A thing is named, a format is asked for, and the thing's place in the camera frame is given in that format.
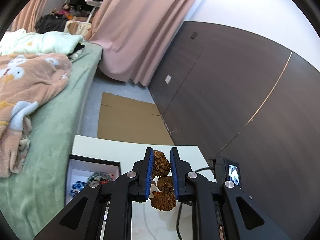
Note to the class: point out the bed with green sheet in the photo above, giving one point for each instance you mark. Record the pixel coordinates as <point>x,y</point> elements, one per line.
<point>30,199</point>

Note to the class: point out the flattened brown cardboard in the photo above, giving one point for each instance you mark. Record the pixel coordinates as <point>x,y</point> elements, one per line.
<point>128,120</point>

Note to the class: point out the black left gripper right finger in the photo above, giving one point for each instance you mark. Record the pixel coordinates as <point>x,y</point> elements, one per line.
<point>228,212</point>

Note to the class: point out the pink curtain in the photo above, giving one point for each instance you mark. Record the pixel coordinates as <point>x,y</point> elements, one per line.
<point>28,16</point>
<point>135,34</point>

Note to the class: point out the pink duck pattern blanket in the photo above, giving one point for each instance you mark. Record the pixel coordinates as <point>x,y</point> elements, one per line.
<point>27,82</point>

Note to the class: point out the pile of dark clothes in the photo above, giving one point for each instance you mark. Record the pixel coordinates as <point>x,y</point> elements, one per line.
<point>50,22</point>

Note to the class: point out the black jewelry box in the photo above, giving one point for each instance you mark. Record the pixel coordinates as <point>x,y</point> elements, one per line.
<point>83,170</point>

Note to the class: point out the white wall socket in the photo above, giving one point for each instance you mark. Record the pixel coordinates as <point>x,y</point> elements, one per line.
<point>167,79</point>

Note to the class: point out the light green quilt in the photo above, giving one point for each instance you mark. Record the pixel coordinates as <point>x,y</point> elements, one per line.
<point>22,42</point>

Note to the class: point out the white drying rack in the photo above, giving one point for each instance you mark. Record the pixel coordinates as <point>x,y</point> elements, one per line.
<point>95,5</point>

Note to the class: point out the dark wall switch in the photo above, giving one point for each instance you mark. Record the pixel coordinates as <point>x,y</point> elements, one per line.
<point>194,35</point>

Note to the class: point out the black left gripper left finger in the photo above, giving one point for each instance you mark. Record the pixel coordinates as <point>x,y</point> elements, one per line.
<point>103,209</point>

